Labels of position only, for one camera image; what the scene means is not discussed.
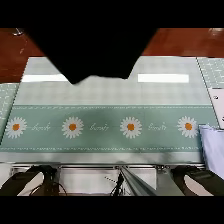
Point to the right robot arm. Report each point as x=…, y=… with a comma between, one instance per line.
x=200, y=181

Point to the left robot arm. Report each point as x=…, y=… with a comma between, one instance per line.
x=23, y=181

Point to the pale blue garment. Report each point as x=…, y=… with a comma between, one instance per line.
x=213, y=150

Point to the silver frame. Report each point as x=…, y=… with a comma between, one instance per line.
x=136, y=180

